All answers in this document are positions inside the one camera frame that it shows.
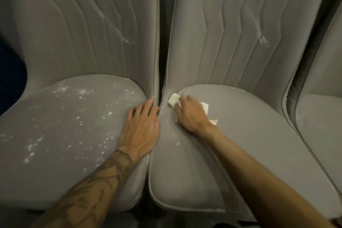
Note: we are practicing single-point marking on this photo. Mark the person's right hand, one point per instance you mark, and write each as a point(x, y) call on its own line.
point(193, 118)

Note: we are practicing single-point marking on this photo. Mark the person's left hand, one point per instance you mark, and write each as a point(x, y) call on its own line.
point(139, 134)

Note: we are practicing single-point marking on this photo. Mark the person's left middle finger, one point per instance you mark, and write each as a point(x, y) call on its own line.
point(148, 106)

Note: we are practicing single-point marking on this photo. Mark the person's left little finger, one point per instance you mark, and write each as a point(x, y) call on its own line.
point(130, 115)

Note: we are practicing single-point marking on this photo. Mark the person's right thumb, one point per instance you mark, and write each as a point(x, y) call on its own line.
point(177, 109)

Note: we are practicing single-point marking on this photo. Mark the white cleaning cloth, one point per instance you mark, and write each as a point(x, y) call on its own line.
point(173, 99)

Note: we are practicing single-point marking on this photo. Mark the person's left forearm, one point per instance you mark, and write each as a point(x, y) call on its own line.
point(93, 190)

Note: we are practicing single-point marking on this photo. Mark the person's right forearm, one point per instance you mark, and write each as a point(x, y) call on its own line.
point(261, 182)

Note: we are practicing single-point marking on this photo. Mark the scattered white crumbs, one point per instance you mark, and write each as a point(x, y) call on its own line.
point(80, 123)

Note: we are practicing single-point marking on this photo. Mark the grey upholstered chair with crumbs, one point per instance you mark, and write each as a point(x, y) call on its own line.
point(66, 48)

